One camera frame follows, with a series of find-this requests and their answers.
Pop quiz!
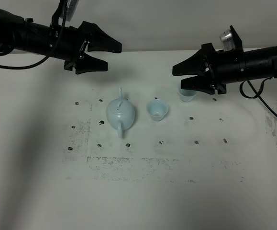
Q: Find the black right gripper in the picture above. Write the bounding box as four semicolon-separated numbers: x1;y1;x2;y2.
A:
172;43;243;94

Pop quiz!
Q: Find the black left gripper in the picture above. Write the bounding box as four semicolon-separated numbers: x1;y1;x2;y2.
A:
49;21;122;74

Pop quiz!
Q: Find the light blue porcelain teapot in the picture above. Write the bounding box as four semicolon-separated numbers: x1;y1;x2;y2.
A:
106;87;135;138

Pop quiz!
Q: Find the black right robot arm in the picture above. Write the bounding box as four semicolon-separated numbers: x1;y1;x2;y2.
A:
172;43;277;95

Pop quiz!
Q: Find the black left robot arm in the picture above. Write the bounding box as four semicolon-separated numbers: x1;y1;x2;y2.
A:
0;9;122;74

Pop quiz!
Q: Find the far light blue teacup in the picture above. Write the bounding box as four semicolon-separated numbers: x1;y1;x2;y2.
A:
178;88;198;102

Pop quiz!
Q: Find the light blue teacup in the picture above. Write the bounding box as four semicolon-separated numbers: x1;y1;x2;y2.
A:
178;88;198;102
146;99;169;121

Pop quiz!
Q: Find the near light blue teacup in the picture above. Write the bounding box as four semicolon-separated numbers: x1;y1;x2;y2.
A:
146;99;169;121

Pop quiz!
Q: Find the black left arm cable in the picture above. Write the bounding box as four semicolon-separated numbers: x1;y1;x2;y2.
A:
0;0;68;70

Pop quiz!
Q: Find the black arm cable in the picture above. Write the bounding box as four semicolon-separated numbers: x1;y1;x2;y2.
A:
239;78;277;127
0;0;68;70

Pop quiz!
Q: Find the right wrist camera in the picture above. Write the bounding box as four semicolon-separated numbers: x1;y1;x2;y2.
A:
220;25;243;52

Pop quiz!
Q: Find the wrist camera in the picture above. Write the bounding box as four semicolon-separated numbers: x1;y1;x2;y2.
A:
220;25;243;52
57;0;79;22

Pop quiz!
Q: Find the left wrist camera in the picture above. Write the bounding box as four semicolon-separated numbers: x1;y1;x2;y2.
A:
57;0;79;22

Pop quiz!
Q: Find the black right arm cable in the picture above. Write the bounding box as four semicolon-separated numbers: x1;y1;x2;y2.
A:
239;78;277;127

